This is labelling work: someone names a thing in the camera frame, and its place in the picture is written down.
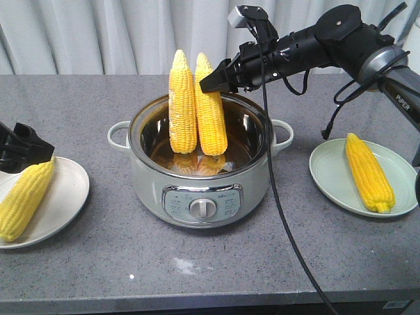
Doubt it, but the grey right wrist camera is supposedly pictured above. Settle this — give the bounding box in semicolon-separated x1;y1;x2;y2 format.
228;5;268;28

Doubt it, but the white round plate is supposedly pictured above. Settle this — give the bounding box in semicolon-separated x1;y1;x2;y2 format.
1;157;90;249

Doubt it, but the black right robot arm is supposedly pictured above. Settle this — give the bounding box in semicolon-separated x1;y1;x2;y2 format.
199;4;419;127

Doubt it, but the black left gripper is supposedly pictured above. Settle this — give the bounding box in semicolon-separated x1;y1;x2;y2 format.
1;123;54;173

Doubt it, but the grey pleated curtain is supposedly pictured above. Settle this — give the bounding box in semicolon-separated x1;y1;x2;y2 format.
0;0;420;76

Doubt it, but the yellow corn cob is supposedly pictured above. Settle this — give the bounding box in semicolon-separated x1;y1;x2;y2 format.
194;52;228;156

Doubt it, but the pale corn cob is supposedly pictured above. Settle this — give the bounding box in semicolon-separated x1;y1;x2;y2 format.
169;49;197;154

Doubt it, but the grey-green electric cooking pot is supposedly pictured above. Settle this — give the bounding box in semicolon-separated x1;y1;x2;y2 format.
108;94;294;229

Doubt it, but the pale green round plate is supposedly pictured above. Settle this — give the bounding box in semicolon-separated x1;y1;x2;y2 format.
309;138;417;219

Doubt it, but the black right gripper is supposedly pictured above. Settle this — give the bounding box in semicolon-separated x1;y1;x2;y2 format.
199;41;284;93

